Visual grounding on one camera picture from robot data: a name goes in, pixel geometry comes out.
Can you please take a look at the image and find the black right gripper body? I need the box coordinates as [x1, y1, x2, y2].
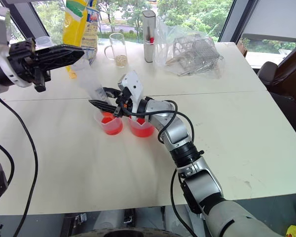
[114, 87, 135, 118]

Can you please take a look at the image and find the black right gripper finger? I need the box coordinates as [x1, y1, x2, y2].
[102, 86, 123, 98]
[88, 99, 118, 114]

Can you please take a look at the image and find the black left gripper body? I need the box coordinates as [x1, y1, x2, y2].
[6, 38, 52, 93]

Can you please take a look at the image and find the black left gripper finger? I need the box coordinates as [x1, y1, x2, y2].
[36, 58, 79, 73]
[35, 43, 86, 63]

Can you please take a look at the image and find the clear cup with red liquid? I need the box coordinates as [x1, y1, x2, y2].
[127, 116, 155, 138]
[95, 110, 124, 136]

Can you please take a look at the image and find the empty clear plastic cup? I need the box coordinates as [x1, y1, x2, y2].
[35, 36, 57, 51]

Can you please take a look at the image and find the yellow printed plastic bag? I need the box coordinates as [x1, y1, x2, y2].
[62, 0, 100, 79]

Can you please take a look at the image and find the glass mug with beans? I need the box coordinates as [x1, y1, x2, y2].
[104, 32, 128, 68]

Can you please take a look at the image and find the clear crumpled plastic bag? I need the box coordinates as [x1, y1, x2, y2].
[153, 17, 224, 80]

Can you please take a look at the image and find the tall white grey container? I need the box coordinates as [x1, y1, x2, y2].
[142, 10, 157, 63]

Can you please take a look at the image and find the dark brown chair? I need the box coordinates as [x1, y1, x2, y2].
[257, 39, 296, 130]

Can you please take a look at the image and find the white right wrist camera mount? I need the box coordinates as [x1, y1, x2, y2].
[117, 70, 145, 112]

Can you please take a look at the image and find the black right arm wrist cable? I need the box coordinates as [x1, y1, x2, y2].
[122, 100, 196, 144]

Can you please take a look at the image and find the long black left arm cable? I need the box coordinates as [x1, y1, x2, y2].
[0, 94, 39, 237]

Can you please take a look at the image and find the metal wire basket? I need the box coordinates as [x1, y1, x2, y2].
[165, 35, 224, 77]

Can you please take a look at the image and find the short black looping cable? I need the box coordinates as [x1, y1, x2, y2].
[0, 137, 16, 198]

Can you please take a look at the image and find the black right arm shoulder cable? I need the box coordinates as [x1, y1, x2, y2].
[170, 169, 201, 237]

